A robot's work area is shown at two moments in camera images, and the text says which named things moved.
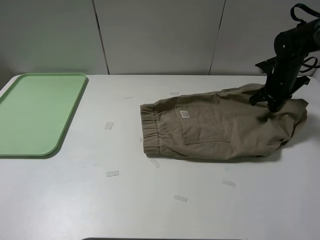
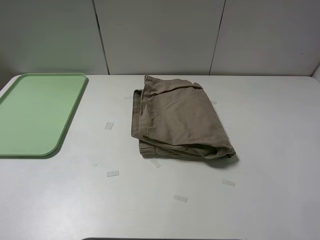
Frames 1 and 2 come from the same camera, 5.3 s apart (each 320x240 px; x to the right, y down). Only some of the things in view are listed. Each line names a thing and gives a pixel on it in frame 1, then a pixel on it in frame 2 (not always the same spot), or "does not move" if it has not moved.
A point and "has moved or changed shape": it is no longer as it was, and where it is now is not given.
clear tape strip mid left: x=109 y=125 does not move
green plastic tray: x=35 y=111 does not move
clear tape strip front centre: x=180 y=198 does not move
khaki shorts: x=222 y=125 has moved or changed shape
